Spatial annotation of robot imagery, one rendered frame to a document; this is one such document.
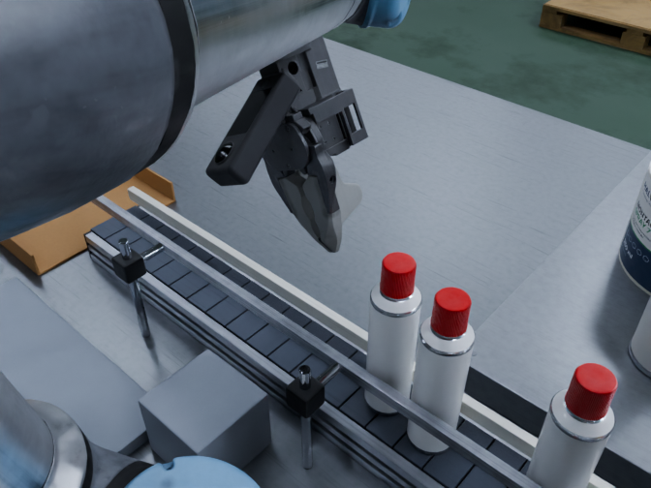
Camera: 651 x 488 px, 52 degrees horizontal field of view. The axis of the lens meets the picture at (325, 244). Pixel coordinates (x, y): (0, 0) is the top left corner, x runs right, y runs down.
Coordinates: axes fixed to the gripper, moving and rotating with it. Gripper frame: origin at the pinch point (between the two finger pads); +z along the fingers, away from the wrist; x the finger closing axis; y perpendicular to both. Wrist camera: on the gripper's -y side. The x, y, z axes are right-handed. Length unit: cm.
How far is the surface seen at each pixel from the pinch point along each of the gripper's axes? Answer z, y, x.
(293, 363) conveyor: 15.2, -3.0, 10.8
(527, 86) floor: 48, 257, 144
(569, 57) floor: 48, 304, 146
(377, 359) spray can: 12.6, -1.5, -3.5
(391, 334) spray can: 9.3, -1.0, -6.6
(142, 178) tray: -5, 10, 60
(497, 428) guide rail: 23.5, 4.2, -11.5
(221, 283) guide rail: 3.4, -4.9, 15.8
